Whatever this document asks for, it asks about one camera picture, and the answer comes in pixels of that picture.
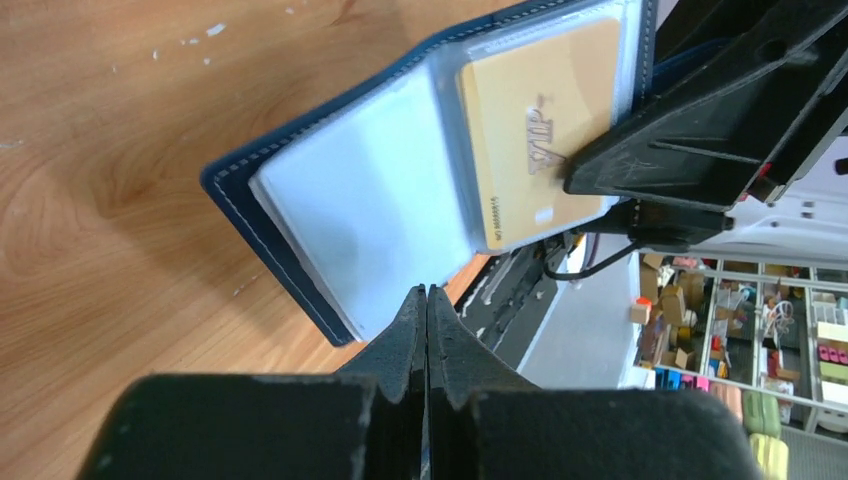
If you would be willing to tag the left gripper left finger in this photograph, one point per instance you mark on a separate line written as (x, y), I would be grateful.
(364, 421)

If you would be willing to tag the blue card holder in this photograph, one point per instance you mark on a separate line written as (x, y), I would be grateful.
(374, 192)

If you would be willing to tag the gold card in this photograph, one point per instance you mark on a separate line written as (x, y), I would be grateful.
(528, 110)

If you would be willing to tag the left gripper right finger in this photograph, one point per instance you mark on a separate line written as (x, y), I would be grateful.
(486, 421)

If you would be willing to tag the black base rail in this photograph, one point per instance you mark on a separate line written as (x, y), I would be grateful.
(507, 301)

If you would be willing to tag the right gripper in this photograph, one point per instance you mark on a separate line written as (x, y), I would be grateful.
(766, 96)

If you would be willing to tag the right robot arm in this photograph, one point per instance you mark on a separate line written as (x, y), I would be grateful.
(806, 225)

